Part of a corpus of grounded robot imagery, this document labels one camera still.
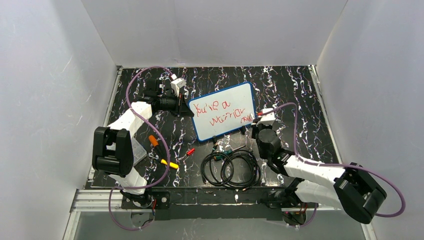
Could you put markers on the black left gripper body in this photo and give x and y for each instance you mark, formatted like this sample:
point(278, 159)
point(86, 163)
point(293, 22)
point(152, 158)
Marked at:
point(180, 105)

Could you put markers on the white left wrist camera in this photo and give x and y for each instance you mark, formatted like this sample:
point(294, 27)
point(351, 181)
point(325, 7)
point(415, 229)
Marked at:
point(177, 83)

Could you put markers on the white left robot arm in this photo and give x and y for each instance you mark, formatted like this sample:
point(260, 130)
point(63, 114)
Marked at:
point(114, 146)

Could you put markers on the clear plastic organizer box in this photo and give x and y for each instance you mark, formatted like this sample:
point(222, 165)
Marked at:
point(139, 152)

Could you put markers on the yellow handled tool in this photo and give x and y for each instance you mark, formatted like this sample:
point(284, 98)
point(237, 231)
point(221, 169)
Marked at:
point(171, 164)

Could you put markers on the front aluminium frame rail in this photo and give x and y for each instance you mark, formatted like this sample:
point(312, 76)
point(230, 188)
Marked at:
point(166, 197)

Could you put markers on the red marker cap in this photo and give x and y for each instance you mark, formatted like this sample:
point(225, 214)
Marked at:
point(190, 151)

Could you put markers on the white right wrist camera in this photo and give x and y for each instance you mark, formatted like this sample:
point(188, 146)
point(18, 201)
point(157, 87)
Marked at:
point(266, 116)

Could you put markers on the orange handled screwdriver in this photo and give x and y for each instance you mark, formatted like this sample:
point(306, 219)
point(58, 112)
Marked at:
point(155, 145)

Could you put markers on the blue framed whiteboard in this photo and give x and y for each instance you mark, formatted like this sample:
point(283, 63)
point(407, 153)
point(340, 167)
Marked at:
point(223, 111)

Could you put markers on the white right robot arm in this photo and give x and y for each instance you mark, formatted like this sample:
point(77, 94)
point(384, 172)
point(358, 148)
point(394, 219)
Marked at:
point(350, 189)

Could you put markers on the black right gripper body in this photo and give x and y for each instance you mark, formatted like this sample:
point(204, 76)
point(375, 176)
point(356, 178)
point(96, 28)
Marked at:
point(255, 129)

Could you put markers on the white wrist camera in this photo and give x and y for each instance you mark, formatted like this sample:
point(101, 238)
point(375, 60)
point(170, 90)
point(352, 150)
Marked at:
point(266, 116)
point(177, 83)

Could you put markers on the green handled screwdriver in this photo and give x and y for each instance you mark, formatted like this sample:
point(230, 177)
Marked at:
point(219, 155)

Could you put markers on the aluminium table edge rail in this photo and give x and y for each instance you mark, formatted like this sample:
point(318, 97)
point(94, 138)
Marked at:
point(316, 82)

